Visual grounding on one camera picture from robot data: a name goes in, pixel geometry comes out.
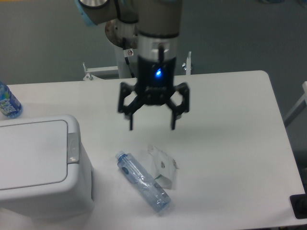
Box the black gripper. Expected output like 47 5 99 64
117 56 190 131

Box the white plastic trash can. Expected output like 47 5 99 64
0 115 94 219

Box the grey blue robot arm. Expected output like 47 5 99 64
75 0 189 129

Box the crumpled white paper wrapper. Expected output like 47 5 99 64
147 144 179 189

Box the clear empty plastic bottle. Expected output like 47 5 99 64
115 151 171 212

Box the blue labelled water bottle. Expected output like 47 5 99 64
0 82 23 119

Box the black table clamp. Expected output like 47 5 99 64
290 194 307 219

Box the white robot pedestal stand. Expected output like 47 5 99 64
83 19 178 81

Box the white frame at right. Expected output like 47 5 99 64
283 81 307 127

